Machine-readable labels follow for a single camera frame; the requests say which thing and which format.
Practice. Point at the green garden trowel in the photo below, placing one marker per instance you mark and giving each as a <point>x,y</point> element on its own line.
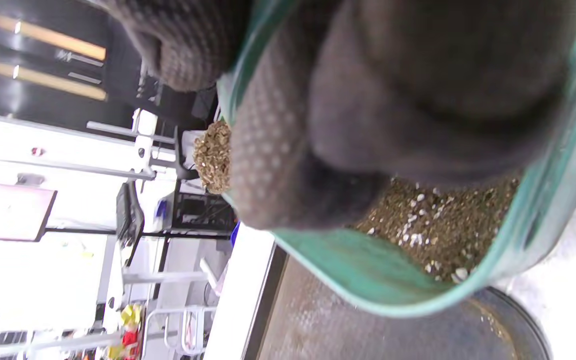
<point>248,55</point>

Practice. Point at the brown potting mix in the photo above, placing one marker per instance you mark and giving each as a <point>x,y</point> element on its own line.
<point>443,225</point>

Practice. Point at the teal plastic storage bin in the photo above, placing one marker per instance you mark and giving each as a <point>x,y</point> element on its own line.
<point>368,270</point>

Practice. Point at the dark brown plastic tray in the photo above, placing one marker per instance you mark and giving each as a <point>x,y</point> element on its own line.
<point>358,330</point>

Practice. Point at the red and yellow figure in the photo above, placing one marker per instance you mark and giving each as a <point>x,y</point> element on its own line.
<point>130,332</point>

